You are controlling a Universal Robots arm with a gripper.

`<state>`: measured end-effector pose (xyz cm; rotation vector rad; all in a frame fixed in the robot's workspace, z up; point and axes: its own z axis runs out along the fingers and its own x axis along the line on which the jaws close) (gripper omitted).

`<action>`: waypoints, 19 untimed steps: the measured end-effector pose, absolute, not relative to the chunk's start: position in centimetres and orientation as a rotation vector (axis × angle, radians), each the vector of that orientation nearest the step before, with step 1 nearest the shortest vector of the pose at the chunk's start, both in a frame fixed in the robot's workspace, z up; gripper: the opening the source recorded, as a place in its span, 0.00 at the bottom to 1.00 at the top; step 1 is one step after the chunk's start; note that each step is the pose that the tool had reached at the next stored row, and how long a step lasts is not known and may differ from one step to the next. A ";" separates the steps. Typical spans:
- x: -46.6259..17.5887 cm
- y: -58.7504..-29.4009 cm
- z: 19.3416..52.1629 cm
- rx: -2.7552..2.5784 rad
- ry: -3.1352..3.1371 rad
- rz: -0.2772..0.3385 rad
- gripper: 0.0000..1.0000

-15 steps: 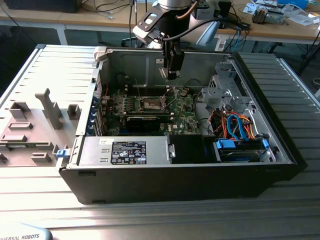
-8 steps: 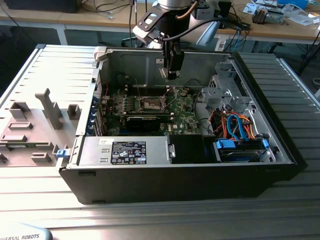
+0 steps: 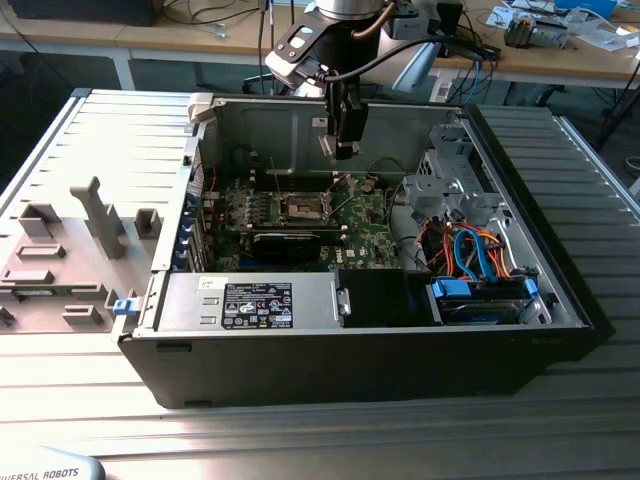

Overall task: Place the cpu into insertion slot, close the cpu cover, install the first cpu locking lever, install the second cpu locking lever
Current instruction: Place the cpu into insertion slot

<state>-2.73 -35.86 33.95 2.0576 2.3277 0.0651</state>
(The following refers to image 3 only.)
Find black monitor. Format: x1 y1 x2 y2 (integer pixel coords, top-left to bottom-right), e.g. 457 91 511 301
7 0 161 27

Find dark grey wrist camera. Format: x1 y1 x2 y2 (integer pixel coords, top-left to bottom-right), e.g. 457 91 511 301
387 12 434 39

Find silver CPU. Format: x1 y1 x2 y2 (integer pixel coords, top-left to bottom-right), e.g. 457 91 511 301
318 133 362 157

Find light wooden desk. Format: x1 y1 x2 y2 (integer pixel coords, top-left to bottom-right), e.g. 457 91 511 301
0 0 314 66
429 0 640 91

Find metal disk bay cage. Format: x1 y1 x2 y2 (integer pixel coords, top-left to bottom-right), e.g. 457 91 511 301
402 122 506 226

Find orange wire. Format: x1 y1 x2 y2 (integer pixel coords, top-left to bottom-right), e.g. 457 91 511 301
419 224 514 279

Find blue box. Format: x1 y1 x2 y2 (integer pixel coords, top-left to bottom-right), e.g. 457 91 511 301
554 0 619 19

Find hard disk in blue carrier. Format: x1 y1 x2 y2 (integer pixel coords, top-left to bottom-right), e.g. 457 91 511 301
424 277 541 326

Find green motherboard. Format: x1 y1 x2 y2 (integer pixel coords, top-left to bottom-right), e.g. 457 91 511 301
202 172 401 274

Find grey parts rack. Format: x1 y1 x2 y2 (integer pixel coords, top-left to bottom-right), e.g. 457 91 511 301
0 175 169 335

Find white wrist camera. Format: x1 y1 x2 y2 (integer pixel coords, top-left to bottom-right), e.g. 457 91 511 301
263 22 329 94

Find black graphics card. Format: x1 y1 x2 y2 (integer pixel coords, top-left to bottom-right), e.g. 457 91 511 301
249 230 324 266

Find black PC case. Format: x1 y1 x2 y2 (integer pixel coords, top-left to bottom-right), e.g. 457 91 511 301
115 92 616 410

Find white plastic case latch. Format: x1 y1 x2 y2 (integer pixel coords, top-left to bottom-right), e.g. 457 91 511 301
187 92 216 124

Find finned CPU cooler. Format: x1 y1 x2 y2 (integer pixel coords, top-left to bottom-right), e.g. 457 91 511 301
503 17 539 49

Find silver power supply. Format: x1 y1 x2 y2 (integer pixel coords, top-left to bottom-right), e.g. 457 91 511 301
153 272 346 334

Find blue wire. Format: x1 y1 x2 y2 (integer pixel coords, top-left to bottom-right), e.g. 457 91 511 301
452 222 494 284

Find clear plastic bags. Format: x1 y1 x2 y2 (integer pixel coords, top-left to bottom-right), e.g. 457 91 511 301
574 22 640 54

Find silver metal box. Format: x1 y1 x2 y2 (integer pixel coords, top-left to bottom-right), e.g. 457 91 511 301
529 19 571 49

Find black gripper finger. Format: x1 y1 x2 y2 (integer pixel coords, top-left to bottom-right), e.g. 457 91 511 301
324 97 370 161

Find black camera cable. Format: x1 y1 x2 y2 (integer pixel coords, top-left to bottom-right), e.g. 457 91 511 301
319 35 489 81

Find CPU socket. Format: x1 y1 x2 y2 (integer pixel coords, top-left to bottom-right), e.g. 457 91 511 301
272 192 334 226

